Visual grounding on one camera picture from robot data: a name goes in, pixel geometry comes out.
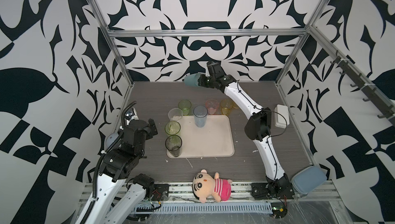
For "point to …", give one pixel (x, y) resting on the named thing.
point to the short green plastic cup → (185, 105)
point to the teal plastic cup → (191, 80)
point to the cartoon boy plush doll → (205, 185)
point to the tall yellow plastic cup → (234, 106)
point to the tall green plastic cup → (172, 127)
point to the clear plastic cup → (175, 114)
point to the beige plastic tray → (215, 139)
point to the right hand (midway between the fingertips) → (197, 77)
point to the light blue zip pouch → (307, 180)
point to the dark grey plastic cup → (173, 143)
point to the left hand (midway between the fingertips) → (139, 120)
